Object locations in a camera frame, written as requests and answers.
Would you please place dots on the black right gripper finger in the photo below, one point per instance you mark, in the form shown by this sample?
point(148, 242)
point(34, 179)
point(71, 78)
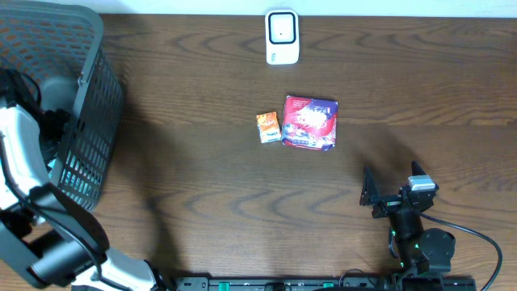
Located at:
point(369, 195)
point(417, 169)

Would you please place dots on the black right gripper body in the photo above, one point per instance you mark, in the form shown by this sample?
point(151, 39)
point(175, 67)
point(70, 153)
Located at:
point(395, 203)

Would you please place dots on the red purple pad package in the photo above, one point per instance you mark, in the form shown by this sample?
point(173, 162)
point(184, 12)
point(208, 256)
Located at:
point(309, 123)

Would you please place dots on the orange tissue pack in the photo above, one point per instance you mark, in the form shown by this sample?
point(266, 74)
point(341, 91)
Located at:
point(268, 127)

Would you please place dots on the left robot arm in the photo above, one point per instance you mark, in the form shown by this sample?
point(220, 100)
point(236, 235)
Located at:
point(46, 237)

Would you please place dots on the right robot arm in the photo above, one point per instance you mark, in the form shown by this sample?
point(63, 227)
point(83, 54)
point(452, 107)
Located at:
point(425, 254)

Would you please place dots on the grey plastic mesh basket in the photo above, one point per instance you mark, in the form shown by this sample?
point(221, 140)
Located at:
point(59, 51)

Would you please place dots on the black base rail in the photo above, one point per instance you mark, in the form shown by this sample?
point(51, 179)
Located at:
point(349, 282)

